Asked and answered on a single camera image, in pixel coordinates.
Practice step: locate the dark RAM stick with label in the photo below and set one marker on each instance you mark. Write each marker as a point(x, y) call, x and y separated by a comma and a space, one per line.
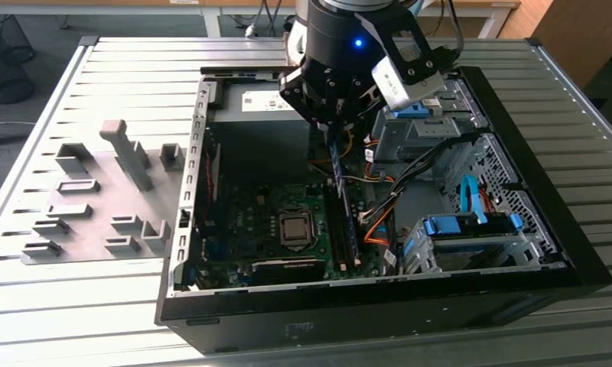
point(338, 164)

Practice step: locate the black camera bracket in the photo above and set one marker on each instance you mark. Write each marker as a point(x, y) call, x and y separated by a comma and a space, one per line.
point(420, 74)

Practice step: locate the white frame desk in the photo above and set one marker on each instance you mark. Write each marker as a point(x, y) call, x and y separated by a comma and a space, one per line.
point(494, 23)

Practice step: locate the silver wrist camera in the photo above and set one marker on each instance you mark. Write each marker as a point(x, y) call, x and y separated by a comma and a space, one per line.
point(402, 89)

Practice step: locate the grey parts rack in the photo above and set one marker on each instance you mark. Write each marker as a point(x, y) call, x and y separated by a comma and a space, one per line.
point(101, 191)

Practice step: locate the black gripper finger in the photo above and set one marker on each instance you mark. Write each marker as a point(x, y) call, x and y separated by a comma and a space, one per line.
point(305, 95)
point(361, 99)

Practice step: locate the hard disk in blue carrier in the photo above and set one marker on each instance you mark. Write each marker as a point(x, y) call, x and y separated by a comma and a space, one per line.
point(441, 225)

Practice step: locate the black graphics card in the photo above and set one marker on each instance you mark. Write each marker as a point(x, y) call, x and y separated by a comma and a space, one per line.
point(285, 271)

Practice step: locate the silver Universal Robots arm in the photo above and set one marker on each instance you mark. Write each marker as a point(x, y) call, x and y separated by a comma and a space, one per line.
point(294, 42)

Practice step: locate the silver CPU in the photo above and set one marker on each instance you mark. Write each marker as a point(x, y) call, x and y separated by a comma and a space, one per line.
point(294, 228)

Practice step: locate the green motherboard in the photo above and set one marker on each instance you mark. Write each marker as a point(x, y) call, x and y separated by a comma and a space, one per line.
point(244, 225)

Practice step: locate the CPU socket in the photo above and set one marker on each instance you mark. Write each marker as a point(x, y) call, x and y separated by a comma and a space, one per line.
point(296, 243)

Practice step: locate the black RAM slot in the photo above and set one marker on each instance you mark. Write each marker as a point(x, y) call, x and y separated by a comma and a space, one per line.
point(333, 237)

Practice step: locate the black open PC case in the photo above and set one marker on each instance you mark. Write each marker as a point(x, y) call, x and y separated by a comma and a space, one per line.
point(336, 317)

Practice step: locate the wooden cabinet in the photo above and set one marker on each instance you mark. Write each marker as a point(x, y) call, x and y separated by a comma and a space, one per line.
point(581, 38)

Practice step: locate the grey metal disk bay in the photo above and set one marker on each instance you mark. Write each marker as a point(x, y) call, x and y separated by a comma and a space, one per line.
point(489, 244)

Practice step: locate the grey metal drive cage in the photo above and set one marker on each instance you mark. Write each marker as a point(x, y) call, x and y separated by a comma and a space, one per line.
point(428, 130)

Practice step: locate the grey power supply unit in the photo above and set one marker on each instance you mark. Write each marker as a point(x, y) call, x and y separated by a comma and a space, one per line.
point(254, 145)

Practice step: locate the blue plastic drive carrier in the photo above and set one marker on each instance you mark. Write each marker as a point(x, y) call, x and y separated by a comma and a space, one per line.
point(410, 111)

